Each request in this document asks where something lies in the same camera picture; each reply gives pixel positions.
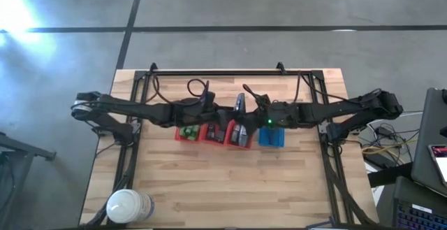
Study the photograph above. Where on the black aluminium rig frame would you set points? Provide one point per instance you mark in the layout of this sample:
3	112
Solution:
227	73

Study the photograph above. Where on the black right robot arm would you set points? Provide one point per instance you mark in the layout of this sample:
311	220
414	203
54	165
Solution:
331	109

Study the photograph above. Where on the black backlit keyboard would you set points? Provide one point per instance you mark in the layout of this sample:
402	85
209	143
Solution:
422	219

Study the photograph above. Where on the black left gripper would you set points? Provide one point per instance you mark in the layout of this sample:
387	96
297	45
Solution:
206	109

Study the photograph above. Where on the grey travel shampoo bottle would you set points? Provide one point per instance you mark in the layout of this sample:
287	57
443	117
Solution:
235	134
243	136
240	102

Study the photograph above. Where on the red plastic basket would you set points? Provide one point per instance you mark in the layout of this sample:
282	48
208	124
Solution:
178	135
204	139
228	137

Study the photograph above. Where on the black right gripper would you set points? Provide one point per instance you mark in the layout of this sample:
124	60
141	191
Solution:
276	113

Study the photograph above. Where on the blue plastic basket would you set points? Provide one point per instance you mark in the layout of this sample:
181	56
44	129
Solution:
277	142

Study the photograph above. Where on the grey laptop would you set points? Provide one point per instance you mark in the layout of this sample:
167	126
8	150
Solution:
429	135

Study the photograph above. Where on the white plastic jar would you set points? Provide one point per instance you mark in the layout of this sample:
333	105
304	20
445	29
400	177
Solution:
127	206

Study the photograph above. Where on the grey metal stand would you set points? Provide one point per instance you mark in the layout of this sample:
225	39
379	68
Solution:
24	149

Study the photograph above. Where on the small green container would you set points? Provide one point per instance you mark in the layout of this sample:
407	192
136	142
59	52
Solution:
192	137
182	132
191	130

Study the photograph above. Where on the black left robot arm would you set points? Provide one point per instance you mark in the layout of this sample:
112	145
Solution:
139	109

